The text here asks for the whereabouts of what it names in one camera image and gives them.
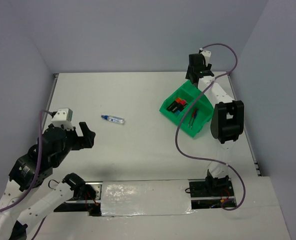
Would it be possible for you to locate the blue-capped black highlighter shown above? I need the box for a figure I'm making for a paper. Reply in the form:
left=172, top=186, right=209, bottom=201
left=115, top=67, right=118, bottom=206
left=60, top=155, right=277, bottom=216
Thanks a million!
left=174, top=109, right=184, bottom=116

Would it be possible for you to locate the orange-capped black highlighter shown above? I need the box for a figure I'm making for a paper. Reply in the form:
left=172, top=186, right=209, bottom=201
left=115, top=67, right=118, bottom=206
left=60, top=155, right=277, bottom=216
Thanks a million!
left=167, top=97, right=181, bottom=111

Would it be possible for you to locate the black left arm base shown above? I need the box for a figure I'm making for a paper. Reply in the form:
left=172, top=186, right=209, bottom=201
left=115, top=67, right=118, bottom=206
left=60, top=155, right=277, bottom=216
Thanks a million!
left=54, top=173, right=103, bottom=217

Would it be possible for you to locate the blue gel pen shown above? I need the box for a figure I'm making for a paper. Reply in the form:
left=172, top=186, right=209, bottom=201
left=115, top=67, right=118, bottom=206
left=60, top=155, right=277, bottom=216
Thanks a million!
left=190, top=108, right=198, bottom=128

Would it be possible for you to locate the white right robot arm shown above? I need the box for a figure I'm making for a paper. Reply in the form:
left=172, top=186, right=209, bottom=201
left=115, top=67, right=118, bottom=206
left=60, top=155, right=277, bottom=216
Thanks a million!
left=186, top=49, right=244, bottom=196

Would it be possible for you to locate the green compartment tray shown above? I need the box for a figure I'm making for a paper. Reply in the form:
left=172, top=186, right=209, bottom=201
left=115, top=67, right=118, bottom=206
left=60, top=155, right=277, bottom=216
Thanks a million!
left=159, top=80, right=214, bottom=137

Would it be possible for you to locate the clear blue-capped spray bottle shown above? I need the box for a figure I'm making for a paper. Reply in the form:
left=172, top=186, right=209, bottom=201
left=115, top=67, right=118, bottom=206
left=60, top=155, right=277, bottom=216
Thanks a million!
left=101, top=115, right=125, bottom=125

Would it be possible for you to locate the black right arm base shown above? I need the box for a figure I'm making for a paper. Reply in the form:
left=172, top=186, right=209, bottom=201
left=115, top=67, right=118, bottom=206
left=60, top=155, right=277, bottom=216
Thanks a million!
left=185, top=171, right=236, bottom=210

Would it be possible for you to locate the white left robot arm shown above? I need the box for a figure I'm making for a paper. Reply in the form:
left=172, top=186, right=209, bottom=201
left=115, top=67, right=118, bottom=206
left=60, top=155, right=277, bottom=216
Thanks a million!
left=0, top=122, right=96, bottom=240

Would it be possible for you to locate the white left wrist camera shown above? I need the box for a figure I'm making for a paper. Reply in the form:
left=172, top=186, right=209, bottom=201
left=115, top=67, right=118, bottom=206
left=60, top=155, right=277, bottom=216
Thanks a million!
left=51, top=108, right=74, bottom=131

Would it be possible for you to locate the aluminium table edge rail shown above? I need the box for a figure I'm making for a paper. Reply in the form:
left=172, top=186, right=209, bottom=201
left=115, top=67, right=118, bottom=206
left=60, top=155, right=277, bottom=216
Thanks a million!
left=38, top=73, right=59, bottom=139

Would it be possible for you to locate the silver tape sheet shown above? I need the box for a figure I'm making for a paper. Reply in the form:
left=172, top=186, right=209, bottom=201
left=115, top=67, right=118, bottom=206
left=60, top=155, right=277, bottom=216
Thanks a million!
left=101, top=179, right=193, bottom=217

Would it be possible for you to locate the pink-capped black highlighter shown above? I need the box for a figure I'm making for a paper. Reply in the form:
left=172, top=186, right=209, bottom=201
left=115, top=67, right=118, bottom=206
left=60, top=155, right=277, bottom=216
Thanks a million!
left=171, top=100, right=186, bottom=113

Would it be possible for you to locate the right aluminium table rail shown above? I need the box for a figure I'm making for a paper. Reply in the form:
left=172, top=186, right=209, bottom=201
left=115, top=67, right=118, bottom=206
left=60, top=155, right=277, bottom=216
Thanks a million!
left=226, top=71, right=261, bottom=176

